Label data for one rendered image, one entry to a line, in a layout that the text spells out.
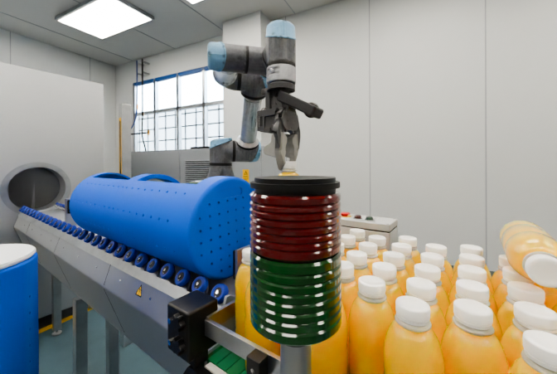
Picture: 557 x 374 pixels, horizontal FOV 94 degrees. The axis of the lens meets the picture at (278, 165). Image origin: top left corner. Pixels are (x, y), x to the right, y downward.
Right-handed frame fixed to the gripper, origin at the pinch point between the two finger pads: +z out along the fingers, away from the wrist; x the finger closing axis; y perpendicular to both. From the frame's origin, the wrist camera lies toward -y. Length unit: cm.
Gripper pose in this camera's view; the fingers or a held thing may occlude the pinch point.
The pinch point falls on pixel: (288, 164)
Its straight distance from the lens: 65.3
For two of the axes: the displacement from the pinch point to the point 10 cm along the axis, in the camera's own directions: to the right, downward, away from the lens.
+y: -8.1, 0.0, 5.9
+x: -5.9, 0.1, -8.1
